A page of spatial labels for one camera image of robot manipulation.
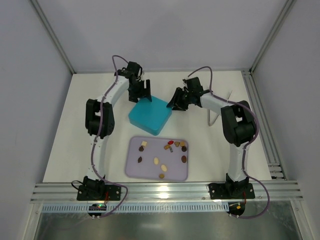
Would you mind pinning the teal chocolate box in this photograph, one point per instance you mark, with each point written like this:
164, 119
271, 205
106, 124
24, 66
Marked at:
151, 123

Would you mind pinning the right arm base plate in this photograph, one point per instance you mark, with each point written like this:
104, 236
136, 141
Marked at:
220, 191

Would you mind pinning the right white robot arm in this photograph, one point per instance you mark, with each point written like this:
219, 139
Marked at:
239, 129

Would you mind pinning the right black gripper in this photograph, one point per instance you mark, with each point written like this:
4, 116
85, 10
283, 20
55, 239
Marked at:
185, 97

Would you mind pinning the aluminium frame rail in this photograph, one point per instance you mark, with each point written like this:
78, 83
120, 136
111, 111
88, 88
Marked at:
279, 190

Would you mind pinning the teal box lid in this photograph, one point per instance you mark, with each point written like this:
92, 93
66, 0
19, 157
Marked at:
156, 106

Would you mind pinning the slotted cable duct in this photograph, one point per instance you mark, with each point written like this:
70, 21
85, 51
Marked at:
136, 207

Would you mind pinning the cream oval chocolate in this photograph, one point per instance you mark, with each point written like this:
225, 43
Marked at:
164, 168

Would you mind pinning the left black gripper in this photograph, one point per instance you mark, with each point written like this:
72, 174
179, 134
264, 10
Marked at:
139, 88

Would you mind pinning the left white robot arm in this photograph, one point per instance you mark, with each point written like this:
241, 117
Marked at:
100, 123

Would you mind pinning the purple tray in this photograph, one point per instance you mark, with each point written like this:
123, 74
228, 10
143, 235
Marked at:
177, 171

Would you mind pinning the tan barrel chocolate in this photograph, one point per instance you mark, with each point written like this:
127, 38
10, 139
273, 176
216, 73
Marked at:
166, 146

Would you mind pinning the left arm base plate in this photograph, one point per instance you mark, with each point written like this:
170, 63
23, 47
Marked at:
112, 192

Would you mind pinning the brown leaf chocolate right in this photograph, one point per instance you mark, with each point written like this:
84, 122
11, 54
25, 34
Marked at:
184, 159

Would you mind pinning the white swirl oval chocolate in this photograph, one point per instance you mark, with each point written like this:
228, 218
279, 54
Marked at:
156, 161

